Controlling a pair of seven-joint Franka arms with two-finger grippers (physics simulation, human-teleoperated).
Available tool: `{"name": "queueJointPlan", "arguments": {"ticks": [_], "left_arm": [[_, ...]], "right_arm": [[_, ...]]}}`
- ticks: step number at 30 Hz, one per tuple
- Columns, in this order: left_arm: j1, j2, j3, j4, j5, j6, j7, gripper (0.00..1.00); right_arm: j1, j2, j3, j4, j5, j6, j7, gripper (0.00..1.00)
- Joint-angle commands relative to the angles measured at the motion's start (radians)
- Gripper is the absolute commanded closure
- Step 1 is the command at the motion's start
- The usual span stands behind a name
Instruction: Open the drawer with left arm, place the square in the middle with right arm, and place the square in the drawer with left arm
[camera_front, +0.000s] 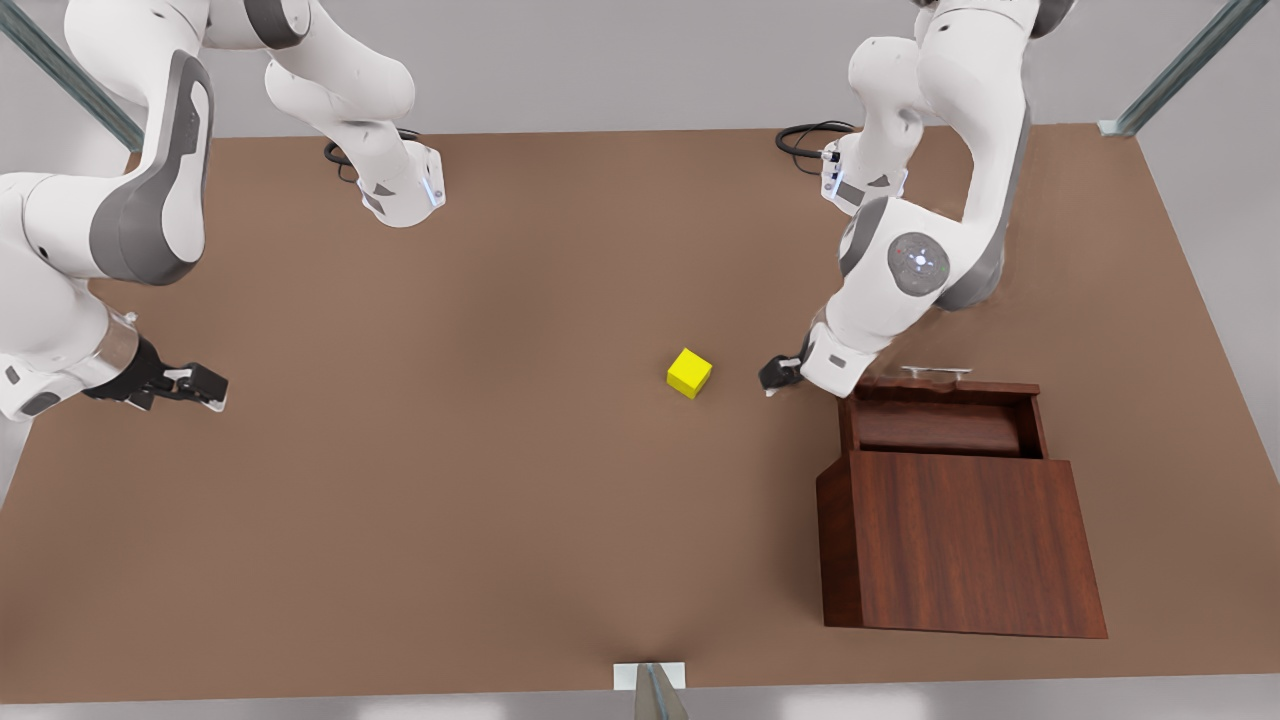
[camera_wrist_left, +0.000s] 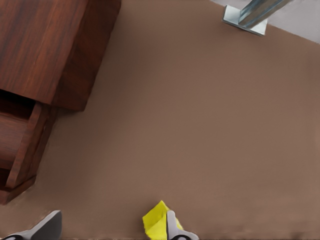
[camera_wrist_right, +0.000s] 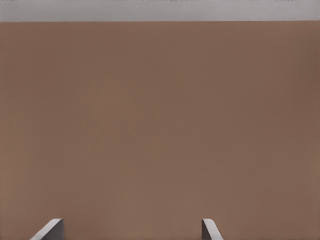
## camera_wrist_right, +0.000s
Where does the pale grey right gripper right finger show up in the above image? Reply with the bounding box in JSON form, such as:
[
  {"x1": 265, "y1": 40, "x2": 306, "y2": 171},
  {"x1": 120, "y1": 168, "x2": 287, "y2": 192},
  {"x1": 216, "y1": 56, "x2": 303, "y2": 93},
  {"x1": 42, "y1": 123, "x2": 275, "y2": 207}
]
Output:
[{"x1": 201, "y1": 218, "x2": 224, "y2": 240}]

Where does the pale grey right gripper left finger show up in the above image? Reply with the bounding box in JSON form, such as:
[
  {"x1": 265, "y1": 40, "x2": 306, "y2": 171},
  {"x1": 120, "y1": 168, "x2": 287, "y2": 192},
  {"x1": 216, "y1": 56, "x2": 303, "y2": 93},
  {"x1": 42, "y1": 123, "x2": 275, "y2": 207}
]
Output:
[{"x1": 29, "y1": 218, "x2": 64, "y2": 240}]

